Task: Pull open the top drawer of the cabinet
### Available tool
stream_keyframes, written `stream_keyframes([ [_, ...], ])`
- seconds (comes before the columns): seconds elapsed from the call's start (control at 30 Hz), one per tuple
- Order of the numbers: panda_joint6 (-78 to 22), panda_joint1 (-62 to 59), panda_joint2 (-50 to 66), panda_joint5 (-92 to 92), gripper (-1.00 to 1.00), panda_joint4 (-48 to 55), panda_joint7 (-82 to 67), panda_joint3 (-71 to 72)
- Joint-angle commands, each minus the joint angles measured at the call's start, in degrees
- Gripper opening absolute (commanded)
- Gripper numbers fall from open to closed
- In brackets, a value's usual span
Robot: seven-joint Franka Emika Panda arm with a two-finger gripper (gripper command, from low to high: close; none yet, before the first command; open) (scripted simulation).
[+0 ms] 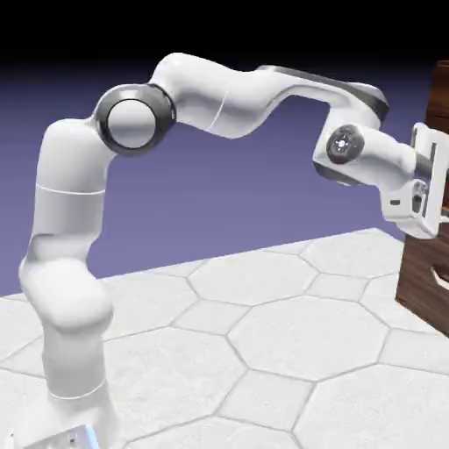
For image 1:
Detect curved metal drawer handle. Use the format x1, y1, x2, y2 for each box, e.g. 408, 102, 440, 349
430, 263, 449, 287

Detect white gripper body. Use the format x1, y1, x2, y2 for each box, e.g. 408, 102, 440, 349
410, 121, 449, 241

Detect dark wood drawer front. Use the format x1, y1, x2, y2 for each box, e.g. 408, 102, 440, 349
424, 117, 449, 213
395, 214, 449, 340

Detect dark wood cabinet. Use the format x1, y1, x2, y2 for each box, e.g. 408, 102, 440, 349
395, 59, 449, 340

